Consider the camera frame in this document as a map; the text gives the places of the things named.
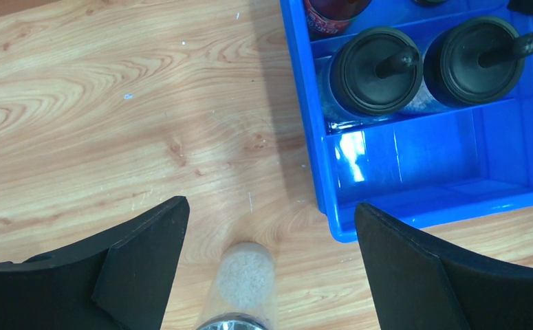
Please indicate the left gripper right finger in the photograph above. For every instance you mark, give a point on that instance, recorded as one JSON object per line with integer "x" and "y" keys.
{"x": 420, "y": 281}

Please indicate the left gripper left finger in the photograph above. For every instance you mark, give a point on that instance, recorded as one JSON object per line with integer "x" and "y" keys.
{"x": 120, "y": 278}

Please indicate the black cap shaker jar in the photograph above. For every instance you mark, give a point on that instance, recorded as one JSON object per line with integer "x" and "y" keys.
{"x": 474, "y": 63}

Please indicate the silver lid spice jar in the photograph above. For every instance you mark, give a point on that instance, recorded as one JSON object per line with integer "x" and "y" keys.
{"x": 243, "y": 293}

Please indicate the blue plastic divided bin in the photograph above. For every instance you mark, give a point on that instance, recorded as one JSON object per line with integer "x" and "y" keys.
{"x": 425, "y": 170}

